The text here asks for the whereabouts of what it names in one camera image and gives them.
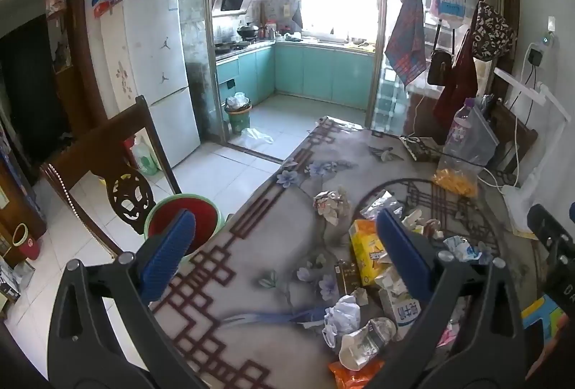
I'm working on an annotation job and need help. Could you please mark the green kitchen waste bin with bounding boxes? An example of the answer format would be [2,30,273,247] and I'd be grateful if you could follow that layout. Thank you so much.
[224,92,253,135]

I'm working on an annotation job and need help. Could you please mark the plaid hanging towel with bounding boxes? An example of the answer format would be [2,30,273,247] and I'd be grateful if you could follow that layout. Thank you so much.
[385,0,427,88]

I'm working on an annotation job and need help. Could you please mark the teal kitchen base cabinets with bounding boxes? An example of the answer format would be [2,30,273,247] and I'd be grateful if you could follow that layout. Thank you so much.
[216,41,376,107]

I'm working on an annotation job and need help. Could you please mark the yellow carton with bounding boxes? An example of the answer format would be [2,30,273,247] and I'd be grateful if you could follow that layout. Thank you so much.
[349,219,391,287]

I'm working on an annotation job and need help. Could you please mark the brown paper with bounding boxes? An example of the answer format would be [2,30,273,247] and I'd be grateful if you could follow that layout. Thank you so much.
[402,209,445,239]

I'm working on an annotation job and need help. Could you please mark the pink plastic wrapper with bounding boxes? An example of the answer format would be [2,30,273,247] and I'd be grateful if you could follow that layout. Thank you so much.
[436,295,468,349]

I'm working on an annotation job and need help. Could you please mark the white milk carton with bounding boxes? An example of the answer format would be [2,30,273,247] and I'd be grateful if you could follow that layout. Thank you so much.
[377,281,427,329]

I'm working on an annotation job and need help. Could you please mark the blue yellow toy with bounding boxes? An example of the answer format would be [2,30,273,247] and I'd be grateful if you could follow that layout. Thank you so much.
[521,295,570,345]

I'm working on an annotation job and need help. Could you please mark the white cable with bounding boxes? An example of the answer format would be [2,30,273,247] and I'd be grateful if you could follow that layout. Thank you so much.
[478,52,546,192]

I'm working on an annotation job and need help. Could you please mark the crumpled white paper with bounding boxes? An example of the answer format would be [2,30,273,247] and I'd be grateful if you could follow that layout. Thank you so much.
[321,294,362,349]

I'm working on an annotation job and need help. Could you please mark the silver foil wrapper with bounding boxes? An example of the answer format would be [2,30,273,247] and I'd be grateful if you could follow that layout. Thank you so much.
[359,190,405,221]

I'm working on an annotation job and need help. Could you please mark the white desk lamp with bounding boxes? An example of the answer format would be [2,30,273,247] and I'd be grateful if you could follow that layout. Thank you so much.
[494,66,575,232]

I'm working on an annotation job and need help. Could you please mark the orange snack wrapper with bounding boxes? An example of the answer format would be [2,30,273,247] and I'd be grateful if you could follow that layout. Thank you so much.
[328,360,387,389]

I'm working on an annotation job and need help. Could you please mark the green detergent bottle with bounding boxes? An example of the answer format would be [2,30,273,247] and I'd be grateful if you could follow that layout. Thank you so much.
[131,136,159,176]

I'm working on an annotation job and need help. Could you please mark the dark tray of snacks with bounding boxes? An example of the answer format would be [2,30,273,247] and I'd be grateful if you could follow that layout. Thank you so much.
[400,136,443,163]

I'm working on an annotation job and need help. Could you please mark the blue white plastic pack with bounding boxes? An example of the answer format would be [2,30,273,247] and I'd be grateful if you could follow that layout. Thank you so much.
[442,236,495,266]

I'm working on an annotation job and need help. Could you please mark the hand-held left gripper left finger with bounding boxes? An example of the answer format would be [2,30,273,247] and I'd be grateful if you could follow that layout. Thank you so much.
[47,209,207,389]

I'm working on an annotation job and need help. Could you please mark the black hanging bag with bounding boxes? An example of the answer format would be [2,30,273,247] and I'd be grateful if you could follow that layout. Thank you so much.
[427,49,454,87]

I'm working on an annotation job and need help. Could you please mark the dark wooden door frame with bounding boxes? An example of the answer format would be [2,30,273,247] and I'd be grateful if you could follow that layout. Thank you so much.
[0,0,109,192]

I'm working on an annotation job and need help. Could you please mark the clear plastic bag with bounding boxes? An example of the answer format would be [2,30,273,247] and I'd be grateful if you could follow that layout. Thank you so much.
[240,128,275,146]

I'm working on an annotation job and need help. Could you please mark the carved wooden chair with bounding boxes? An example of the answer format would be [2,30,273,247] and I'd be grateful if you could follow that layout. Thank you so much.
[40,95,183,257]

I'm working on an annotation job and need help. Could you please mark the zip bag of orange snacks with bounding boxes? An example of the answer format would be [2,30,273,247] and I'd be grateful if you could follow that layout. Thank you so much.
[431,105,500,198]

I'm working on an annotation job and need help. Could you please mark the red bucket with green rim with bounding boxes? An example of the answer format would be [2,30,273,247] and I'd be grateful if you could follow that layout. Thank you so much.
[143,193,224,257]

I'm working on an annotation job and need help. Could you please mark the purple label water bottle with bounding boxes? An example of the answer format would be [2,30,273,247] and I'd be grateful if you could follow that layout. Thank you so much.
[445,98,477,156]

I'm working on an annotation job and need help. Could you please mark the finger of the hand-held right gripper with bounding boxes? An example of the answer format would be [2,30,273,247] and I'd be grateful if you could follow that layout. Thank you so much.
[526,204,569,257]

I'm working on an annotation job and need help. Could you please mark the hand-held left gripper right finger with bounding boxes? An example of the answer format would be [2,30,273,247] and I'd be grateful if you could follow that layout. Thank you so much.
[359,209,526,389]

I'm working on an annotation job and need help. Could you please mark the dark red cloth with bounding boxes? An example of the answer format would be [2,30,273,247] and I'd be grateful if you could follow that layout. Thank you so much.
[432,30,479,134]

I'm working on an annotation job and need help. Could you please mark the crumpled printed paper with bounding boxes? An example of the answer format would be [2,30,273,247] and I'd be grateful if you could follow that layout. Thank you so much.
[313,187,352,227]

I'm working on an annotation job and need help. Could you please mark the white refrigerator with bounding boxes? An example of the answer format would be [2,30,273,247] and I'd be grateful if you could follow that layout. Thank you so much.
[100,0,201,169]

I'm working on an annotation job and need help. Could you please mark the crushed clear plastic bottle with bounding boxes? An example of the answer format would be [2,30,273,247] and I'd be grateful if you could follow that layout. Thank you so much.
[338,317,398,372]

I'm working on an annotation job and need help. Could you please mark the small pink bin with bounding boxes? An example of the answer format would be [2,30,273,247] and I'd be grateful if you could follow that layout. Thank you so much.
[12,223,40,259]

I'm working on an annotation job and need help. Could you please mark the small dark carton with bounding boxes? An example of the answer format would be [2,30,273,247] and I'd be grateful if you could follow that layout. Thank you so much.
[333,260,361,296]

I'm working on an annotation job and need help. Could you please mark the dark floral bag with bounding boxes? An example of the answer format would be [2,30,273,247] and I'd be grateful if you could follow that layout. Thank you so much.
[469,0,517,62]

